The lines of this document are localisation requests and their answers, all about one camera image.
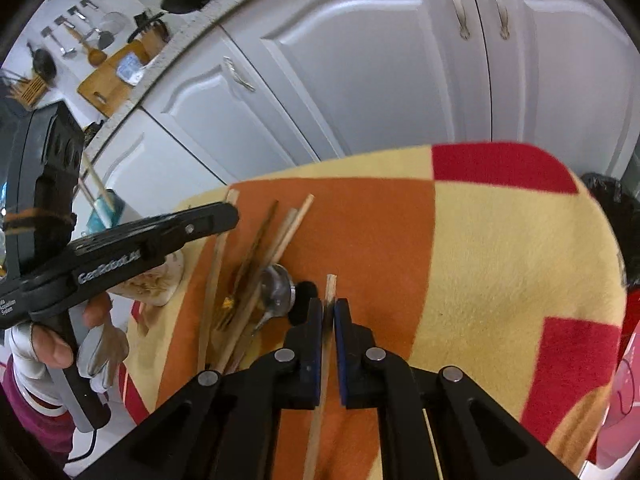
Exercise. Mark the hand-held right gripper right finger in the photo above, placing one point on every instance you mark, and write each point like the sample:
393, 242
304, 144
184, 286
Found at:
342, 345

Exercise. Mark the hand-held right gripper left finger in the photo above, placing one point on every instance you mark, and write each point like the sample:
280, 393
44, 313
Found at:
316, 340

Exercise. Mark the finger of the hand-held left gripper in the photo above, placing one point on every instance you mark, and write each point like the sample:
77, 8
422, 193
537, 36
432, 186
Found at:
175, 230

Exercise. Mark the wooden chopstick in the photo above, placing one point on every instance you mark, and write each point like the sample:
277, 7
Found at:
212, 290
86, 194
93, 180
301, 214
285, 226
330, 285

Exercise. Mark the white utensil holder teal top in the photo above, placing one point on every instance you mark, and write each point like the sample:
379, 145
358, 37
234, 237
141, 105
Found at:
160, 282

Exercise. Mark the person's left forearm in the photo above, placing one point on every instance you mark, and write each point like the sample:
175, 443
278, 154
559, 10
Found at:
30, 410

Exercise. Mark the person's left hand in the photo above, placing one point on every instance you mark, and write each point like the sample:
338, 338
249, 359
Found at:
55, 345

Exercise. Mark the metal spoon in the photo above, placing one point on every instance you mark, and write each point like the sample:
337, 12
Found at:
275, 285

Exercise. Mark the white cabinet door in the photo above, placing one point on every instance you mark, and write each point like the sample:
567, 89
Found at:
145, 160
360, 60
225, 120
560, 60

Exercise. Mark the wooden utensil rack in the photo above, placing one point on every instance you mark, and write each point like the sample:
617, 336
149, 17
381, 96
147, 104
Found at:
30, 89

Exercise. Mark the wooden cutting board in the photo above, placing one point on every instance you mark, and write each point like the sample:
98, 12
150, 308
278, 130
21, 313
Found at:
107, 87

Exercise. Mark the hanging black pan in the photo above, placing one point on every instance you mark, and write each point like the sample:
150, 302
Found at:
42, 62

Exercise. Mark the white labelled pouch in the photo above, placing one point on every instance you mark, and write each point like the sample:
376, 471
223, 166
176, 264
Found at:
131, 67

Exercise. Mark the hanging metal utensil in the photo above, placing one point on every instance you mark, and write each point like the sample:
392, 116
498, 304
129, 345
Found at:
62, 40

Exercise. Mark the checkered orange yellow red cloth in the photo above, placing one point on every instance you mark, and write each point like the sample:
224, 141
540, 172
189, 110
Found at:
500, 260

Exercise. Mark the wooden knife block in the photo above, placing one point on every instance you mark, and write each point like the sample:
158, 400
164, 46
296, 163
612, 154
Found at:
150, 30

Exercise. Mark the pink cloth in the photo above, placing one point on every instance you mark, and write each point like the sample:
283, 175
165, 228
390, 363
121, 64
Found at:
625, 385

